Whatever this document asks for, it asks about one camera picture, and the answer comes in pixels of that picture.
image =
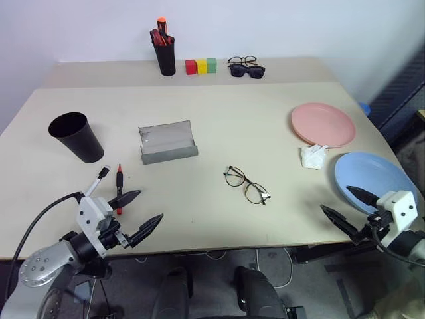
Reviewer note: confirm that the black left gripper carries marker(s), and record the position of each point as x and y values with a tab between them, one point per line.
111	236

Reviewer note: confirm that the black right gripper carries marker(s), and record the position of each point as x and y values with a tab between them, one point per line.
380	221

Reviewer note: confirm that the red and black pen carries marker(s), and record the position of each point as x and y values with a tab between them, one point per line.
119	181

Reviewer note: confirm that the blue plate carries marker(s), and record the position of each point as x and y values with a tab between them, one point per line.
365	172

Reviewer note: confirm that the grey glasses case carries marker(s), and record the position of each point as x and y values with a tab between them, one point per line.
166	139

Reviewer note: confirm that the tortoiseshell round glasses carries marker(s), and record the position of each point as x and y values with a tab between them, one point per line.
254	194

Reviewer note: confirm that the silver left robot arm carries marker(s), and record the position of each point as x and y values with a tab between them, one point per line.
43	264

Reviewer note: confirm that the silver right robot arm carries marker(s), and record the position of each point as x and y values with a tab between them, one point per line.
410	242

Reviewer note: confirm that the crumpled white tissue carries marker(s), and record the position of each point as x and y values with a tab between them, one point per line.
312	157

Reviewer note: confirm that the wide black plastic cup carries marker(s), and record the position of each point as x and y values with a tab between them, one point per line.
83	146

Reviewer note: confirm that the dark rounded shape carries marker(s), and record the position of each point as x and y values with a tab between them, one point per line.
257	292
174	292

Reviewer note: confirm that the pink plate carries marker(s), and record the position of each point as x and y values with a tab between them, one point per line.
322	123

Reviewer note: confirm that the small grey floor box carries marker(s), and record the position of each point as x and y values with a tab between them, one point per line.
82	289

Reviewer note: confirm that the blue round container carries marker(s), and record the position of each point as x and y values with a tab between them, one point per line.
365	108

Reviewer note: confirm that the red cube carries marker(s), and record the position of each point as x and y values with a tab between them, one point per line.
190	67

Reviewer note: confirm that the tall black tool holder cup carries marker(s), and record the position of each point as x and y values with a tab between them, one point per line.
165	60

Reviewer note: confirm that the yellow cube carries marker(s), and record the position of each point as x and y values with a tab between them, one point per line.
201	67

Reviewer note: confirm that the green cube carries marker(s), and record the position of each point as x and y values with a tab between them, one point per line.
212	65

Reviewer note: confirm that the black sunglasses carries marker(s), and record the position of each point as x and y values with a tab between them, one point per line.
237	70

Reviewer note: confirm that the thin black-framed clear glasses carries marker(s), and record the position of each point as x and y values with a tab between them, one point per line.
236	61

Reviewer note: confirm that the orange-capped black screwdriver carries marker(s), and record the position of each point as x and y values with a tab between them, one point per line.
161	25

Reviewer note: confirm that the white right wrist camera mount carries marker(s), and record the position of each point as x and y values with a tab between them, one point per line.
398	206

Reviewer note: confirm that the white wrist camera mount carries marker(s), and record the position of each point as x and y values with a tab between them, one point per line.
398	206
88	216

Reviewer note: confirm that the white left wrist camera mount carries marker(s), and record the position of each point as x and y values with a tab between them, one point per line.
88	216

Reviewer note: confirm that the black table frame bar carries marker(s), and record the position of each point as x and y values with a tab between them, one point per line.
325	252

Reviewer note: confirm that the dark ribbed wall panel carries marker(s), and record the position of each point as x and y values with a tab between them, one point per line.
398	99

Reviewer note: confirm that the black metal foot bracket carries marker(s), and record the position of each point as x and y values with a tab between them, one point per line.
295	312

